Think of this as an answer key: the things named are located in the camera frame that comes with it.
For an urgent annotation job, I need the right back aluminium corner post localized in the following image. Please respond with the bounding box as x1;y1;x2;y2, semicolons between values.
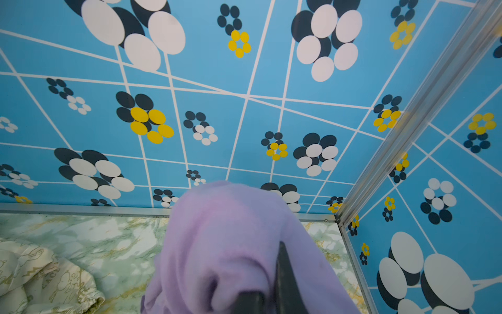
336;1;501;228

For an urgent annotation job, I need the purple cloth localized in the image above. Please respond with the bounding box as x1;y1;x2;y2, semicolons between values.
140;181;358;313

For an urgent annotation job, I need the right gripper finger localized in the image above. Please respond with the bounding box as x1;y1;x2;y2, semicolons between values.
234;242;308;314

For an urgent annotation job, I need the green patterned cloth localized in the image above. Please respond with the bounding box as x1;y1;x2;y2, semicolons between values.
1;239;105;313

